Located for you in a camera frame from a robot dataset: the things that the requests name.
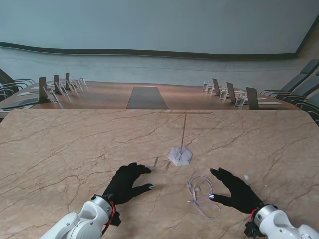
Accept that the brown wooden conference table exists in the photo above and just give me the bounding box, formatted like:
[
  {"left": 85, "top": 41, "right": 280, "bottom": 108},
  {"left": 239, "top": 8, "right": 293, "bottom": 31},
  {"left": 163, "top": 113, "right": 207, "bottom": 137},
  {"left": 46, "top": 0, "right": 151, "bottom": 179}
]
[{"left": 0, "top": 80, "right": 301, "bottom": 112}]

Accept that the grey desk pad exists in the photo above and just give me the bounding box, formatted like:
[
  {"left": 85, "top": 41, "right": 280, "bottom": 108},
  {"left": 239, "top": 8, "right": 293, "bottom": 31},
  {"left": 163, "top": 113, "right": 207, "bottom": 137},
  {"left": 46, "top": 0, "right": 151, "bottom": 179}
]
[{"left": 0, "top": 97, "right": 39, "bottom": 110}]

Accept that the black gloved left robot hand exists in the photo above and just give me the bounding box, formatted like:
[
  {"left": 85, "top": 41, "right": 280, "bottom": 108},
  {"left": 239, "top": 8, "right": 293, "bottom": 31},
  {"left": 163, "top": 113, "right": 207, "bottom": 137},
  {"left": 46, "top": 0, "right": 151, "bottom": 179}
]
[{"left": 102, "top": 162, "right": 154, "bottom": 206}]

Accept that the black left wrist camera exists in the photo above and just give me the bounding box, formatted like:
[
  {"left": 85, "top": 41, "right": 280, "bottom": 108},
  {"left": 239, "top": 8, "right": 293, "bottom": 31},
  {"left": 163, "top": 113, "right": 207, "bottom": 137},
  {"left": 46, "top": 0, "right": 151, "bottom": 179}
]
[{"left": 111, "top": 211, "right": 122, "bottom": 228}]

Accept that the red black left arm cable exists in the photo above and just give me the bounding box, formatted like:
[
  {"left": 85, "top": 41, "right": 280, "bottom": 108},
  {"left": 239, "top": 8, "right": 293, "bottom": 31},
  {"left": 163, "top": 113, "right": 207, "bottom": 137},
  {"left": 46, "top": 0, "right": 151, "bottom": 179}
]
[{"left": 99, "top": 200, "right": 117, "bottom": 237}]

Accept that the pink white wired earphone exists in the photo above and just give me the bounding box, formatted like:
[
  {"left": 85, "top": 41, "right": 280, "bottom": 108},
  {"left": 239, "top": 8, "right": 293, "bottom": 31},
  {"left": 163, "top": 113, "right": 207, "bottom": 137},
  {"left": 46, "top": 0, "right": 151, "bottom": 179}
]
[{"left": 186, "top": 175, "right": 221, "bottom": 220}]

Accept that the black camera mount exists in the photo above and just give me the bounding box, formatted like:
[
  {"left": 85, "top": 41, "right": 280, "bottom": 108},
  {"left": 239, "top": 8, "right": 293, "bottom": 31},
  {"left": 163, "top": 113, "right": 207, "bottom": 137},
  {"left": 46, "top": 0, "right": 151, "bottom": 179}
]
[{"left": 243, "top": 221, "right": 261, "bottom": 239}]

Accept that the red black right arm cable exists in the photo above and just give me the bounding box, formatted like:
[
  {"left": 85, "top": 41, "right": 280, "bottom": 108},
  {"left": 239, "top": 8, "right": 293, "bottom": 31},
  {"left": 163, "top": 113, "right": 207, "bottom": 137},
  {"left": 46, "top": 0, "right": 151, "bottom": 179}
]
[{"left": 248, "top": 208, "right": 260, "bottom": 239}]

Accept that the red black arm cable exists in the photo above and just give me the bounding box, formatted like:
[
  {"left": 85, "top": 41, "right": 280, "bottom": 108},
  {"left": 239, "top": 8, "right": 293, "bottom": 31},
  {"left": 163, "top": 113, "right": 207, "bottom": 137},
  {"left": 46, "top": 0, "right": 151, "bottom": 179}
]
[
  {"left": 248, "top": 208, "right": 260, "bottom": 239},
  {"left": 99, "top": 200, "right": 117, "bottom": 237}
]

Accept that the grey office chair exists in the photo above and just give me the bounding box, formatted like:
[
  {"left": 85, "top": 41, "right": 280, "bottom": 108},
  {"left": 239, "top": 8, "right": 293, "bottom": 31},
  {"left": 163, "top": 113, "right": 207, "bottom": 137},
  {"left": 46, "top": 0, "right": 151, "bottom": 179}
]
[
  {"left": 0, "top": 69, "right": 36, "bottom": 93},
  {"left": 298, "top": 92, "right": 319, "bottom": 122},
  {"left": 0, "top": 86, "right": 10, "bottom": 102},
  {"left": 260, "top": 59, "right": 319, "bottom": 97},
  {"left": 280, "top": 74, "right": 319, "bottom": 103}
]

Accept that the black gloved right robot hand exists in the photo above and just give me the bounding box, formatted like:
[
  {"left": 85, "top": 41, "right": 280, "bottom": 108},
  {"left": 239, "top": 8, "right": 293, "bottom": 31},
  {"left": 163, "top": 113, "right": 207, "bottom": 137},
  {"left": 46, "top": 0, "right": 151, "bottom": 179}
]
[{"left": 208, "top": 167, "right": 265, "bottom": 214}]

